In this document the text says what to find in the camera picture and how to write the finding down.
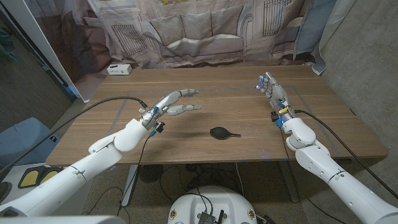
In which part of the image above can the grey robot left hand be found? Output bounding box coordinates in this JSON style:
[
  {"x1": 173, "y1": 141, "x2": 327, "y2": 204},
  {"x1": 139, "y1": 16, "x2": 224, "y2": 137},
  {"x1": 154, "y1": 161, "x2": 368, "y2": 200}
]
[{"x1": 154, "y1": 88, "x2": 202, "y2": 121}]

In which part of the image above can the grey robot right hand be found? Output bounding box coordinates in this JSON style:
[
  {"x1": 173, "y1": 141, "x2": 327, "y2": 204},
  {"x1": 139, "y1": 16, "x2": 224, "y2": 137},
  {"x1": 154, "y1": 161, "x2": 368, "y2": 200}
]
[{"x1": 255, "y1": 71, "x2": 292, "y2": 115}]

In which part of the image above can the black rubber air blower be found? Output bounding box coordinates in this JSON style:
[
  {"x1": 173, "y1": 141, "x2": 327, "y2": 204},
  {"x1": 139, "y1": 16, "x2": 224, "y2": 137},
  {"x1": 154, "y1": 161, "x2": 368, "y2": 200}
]
[{"x1": 210, "y1": 126, "x2": 242, "y2": 140}]

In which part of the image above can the small white box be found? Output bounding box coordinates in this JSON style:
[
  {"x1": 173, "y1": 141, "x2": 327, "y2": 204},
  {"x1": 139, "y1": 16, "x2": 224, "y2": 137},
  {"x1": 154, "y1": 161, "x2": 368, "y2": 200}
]
[{"x1": 106, "y1": 63, "x2": 133, "y2": 76}]

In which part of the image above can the printed living room backdrop cloth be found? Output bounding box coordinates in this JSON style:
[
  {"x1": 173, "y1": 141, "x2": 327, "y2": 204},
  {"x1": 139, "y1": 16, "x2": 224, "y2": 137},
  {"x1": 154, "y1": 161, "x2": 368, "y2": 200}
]
[{"x1": 23, "y1": 0, "x2": 358, "y2": 103}]

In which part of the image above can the round black fan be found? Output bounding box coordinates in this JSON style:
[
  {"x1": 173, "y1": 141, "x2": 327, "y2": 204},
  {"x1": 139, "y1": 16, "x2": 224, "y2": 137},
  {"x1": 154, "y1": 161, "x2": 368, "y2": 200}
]
[{"x1": 139, "y1": 164, "x2": 165, "y2": 184}]

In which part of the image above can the grey table leg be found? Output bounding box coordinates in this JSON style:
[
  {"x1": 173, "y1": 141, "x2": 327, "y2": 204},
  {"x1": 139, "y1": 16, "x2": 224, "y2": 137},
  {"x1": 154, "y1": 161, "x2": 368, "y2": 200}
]
[{"x1": 278, "y1": 161, "x2": 300, "y2": 203}]

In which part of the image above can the white table leg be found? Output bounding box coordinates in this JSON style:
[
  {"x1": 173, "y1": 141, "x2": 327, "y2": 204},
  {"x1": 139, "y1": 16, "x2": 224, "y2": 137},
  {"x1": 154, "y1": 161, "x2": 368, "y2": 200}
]
[{"x1": 121, "y1": 164, "x2": 139, "y2": 208}]

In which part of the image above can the white robot torso base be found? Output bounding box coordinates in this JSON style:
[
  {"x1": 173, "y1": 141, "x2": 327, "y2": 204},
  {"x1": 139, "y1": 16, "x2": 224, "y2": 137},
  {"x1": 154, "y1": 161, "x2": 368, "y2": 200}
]
[{"x1": 167, "y1": 185, "x2": 258, "y2": 224}]

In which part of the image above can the yellow black foot pedal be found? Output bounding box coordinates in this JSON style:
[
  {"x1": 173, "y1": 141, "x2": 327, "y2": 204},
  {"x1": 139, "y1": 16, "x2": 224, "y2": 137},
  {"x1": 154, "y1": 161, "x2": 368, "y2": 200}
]
[
  {"x1": 39, "y1": 167, "x2": 65, "y2": 186},
  {"x1": 17, "y1": 166, "x2": 47, "y2": 190}
]

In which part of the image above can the white partition panel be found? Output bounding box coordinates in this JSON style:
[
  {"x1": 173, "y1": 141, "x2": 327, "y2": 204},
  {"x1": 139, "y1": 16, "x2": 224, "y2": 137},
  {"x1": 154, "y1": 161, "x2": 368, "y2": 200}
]
[{"x1": 0, "y1": 0, "x2": 91, "y2": 103}]

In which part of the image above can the blue grey plastic bin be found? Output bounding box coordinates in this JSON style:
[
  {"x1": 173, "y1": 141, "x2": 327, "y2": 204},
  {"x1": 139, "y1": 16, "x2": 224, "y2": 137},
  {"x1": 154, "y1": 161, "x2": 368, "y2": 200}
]
[{"x1": 0, "y1": 116, "x2": 60, "y2": 175}]

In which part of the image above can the white robot torso edge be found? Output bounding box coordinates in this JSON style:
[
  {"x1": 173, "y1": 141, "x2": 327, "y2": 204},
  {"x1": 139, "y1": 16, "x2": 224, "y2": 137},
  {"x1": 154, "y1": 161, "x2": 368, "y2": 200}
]
[{"x1": 0, "y1": 215, "x2": 127, "y2": 224}]

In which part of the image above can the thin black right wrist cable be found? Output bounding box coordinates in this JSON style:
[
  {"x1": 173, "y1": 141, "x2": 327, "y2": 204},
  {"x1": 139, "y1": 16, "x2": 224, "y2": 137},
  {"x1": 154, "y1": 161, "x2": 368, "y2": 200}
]
[{"x1": 278, "y1": 126, "x2": 340, "y2": 224}]

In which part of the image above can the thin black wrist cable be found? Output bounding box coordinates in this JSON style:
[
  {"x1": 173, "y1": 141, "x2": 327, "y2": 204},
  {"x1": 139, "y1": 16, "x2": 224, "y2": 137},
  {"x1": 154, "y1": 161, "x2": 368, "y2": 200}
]
[
  {"x1": 278, "y1": 126, "x2": 340, "y2": 224},
  {"x1": 116, "y1": 132, "x2": 155, "y2": 217}
]

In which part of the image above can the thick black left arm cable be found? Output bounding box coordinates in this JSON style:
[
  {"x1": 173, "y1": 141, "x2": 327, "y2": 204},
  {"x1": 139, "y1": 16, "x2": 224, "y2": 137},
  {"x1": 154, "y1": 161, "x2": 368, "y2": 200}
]
[{"x1": 0, "y1": 96, "x2": 149, "y2": 180}]

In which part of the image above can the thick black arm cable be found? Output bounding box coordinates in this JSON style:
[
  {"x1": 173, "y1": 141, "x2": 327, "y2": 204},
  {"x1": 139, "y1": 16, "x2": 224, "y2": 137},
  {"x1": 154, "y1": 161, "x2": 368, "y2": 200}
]
[
  {"x1": 294, "y1": 109, "x2": 398, "y2": 200},
  {"x1": 0, "y1": 96, "x2": 149, "y2": 180}
]

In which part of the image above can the thin black left wrist cable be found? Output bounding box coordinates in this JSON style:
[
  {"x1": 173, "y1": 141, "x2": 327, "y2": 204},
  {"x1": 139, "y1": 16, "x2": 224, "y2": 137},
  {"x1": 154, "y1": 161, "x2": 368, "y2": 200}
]
[{"x1": 116, "y1": 132, "x2": 155, "y2": 217}]

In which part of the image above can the black cable bundle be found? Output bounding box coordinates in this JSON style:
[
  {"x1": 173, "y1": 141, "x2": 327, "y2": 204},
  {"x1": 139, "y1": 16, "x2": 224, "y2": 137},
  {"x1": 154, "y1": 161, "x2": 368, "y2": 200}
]
[{"x1": 186, "y1": 163, "x2": 246, "y2": 194}]

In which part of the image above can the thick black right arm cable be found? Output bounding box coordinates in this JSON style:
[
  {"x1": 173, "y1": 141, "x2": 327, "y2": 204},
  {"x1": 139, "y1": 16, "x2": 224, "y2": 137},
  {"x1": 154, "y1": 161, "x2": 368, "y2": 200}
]
[{"x1": 294, "y1": 109, "x2": 398, "y2": 200}]

